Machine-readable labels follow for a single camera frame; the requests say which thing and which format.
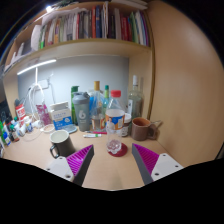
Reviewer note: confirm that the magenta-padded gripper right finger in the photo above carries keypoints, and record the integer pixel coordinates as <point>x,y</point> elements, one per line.
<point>148,160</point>

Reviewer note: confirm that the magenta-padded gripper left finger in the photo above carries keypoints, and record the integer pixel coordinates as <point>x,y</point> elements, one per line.
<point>78,161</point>

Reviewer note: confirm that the clear plastic bottle red cap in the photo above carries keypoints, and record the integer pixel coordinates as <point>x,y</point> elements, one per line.
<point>115,116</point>

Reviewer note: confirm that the black mug white inside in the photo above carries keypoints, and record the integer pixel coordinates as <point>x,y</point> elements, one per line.
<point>65,145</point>

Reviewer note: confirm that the flat round red coaster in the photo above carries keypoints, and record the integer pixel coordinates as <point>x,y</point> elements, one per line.
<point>122,150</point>

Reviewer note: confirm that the small white tube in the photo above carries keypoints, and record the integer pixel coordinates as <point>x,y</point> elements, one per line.
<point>91,135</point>

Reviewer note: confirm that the brown mug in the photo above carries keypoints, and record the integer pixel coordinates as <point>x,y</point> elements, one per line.
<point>140,130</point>

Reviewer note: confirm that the light blue round lid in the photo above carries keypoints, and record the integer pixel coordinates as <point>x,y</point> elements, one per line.
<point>70,129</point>

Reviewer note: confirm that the pink pen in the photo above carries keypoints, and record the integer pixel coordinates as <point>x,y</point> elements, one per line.
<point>96,132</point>

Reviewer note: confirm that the metal spoon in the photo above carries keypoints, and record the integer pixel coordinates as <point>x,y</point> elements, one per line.
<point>157,123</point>

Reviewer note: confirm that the dark jar white lid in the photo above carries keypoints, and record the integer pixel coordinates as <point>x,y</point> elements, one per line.
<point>127,121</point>

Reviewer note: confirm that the blue and white carton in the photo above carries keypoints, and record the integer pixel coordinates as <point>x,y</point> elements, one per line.
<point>61,116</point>

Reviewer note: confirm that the grey shaker bottle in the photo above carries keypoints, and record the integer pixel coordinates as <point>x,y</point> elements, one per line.
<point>81,113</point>

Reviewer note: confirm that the pink packet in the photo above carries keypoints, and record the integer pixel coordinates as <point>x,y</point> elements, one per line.
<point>43,115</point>

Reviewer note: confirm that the clear glass bottle white cap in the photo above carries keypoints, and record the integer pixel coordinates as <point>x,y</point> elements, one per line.
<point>135,96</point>

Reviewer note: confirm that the red and white can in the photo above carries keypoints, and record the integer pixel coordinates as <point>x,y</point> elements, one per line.
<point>20,112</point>

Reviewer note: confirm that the clear bottle green cap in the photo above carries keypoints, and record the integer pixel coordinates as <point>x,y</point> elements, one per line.
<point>106,89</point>

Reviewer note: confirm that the clear bottle yellow cap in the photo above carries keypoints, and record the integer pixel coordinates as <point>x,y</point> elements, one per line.
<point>97,86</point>

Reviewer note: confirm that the white strip light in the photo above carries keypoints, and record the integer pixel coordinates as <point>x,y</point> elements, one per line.
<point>36,66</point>

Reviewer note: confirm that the wooden shelf unit with books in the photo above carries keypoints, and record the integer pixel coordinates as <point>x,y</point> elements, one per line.
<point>93,46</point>

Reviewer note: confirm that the bright ceiling light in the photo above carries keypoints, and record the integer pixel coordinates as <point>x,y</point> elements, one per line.
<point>49,8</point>

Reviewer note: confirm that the white wall socket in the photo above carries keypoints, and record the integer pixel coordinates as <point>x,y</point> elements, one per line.
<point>44,83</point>

